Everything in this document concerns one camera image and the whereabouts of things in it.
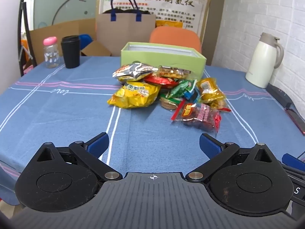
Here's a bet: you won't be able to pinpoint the yellow plastic bag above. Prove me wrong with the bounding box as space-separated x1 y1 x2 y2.
156 20 184 29

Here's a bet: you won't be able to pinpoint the clear cracker packet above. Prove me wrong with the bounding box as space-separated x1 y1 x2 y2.
156 65 192 80

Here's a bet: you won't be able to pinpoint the blue snack packet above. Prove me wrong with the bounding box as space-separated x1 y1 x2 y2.
183 89 200 101

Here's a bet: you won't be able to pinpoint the clear brown cake packet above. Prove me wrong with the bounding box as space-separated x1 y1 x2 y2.
159 93 185 110

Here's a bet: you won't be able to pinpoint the yellow chips bag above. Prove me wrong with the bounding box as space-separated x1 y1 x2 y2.
107 81 162 109

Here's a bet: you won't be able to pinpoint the green cardboard box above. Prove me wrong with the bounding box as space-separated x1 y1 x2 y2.
120 42 207 80

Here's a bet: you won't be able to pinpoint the cardboard-backed text poster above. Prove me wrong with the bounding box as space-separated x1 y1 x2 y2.
97 0 211 53

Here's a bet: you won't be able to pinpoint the white thermos jug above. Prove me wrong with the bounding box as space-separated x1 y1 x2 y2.
245 32 285 89

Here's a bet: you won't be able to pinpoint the silver yellow-edged snack bag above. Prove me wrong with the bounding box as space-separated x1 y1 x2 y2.
112 62 160 82

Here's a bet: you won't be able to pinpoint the dark cloth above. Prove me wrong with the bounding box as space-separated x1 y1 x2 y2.
104 8 148 15

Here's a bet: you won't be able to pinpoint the brown paper bag blue handles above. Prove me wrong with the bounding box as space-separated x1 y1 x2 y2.
96 0 156 57

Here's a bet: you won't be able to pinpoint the black cup with lid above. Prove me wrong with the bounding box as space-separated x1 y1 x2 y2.
60 35 82 69

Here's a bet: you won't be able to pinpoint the blue plastic item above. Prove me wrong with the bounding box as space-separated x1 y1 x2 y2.
79 34 93 49

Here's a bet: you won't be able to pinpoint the orange chair back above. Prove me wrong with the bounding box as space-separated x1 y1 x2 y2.
149 26 202 54

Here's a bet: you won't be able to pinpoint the black framed board stand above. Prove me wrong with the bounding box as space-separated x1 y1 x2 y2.
18 2 37 77

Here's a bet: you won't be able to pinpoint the green snack packet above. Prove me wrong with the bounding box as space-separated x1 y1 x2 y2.
169 79 198 99

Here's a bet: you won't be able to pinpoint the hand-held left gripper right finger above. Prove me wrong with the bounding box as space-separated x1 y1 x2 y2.
186 134 278 183

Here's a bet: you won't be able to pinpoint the open cardboard box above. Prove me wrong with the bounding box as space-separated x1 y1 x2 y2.
29 18 120 66

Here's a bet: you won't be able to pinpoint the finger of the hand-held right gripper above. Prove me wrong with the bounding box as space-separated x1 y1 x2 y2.
282 153 305 173

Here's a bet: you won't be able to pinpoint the blue checked tablecloth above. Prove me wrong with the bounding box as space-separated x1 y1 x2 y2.
0 56 305 207

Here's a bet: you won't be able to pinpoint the glass jar pink lid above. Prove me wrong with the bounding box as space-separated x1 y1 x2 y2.
43 36 59 69

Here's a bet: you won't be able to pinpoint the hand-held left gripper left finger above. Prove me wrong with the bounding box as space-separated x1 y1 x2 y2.
31 132 123 182

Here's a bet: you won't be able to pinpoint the clear red dates packet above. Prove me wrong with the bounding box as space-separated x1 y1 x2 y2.
171 99 222 133

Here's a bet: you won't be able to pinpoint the red snack packet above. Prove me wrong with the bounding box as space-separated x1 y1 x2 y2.
143 74 180 88

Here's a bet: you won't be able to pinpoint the yellow clear snack packet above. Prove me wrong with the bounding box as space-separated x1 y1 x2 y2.
197 77 232 113

